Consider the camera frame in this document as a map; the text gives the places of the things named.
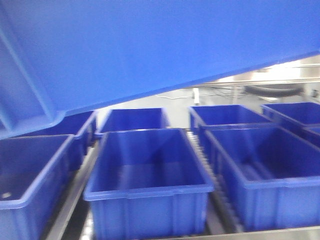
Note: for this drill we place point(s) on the light blue carried bin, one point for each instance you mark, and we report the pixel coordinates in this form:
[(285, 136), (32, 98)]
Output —
[(64, 57)]

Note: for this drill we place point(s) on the rear blue bin centre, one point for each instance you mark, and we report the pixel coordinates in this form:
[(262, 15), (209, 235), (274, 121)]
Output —
[(126, 119)]

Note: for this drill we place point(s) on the lower blue bin centre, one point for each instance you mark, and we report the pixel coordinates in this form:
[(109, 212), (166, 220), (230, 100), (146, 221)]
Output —
[(147, 184)]

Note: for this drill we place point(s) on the rear blue bin right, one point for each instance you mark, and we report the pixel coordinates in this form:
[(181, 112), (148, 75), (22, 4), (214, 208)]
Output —
[(234, 116)]

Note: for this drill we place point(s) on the rear blue bin left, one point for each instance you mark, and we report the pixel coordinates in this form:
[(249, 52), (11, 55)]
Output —
[(82, 127)]

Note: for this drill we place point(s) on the lower white roller track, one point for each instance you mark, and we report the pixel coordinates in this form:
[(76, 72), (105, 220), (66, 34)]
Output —
[(220, 217)]

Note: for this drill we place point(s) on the lower blue bin right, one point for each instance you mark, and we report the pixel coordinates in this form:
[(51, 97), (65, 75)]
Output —
[(270, 176)]

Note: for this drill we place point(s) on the lower blue bin left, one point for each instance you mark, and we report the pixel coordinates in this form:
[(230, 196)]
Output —
[(33, 174)]

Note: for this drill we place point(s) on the far right blue bin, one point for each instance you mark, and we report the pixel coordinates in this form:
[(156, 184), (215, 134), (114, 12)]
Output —
[(300, 118)]

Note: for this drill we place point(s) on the steel front stop bar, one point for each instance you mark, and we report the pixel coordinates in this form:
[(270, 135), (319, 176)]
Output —
[(302, 233)]

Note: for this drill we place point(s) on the lower steel divider rail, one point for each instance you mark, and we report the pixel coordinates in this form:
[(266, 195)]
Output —
[(70, 215)]

